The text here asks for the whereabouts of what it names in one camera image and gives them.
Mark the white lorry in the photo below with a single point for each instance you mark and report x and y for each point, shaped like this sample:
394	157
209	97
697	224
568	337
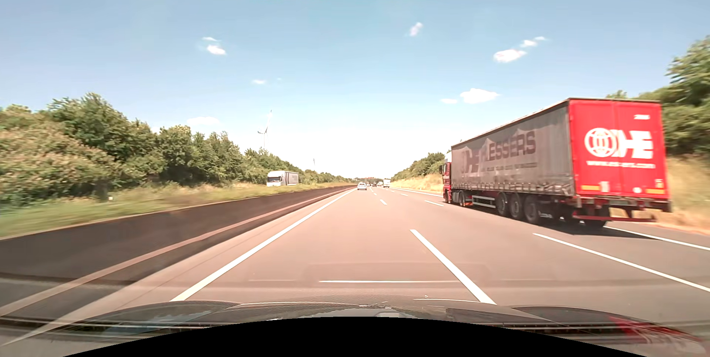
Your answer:
282	178

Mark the grey asphalt road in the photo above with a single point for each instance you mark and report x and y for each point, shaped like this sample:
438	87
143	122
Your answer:
355	235

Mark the wind turbine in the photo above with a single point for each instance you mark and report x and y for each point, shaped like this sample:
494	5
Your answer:
264	136

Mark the road markings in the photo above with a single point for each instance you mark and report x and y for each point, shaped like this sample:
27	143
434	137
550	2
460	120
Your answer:
452	268

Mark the car's own bonnet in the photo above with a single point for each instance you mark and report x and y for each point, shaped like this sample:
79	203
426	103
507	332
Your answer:
310	312

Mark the red lorry with grey tarpaulin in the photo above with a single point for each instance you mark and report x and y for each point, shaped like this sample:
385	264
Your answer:
554	163

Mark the grass median strip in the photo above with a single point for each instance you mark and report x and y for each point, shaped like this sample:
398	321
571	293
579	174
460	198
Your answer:
133	200

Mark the concrete median barrier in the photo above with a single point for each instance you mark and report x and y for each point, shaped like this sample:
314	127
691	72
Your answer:
138	232

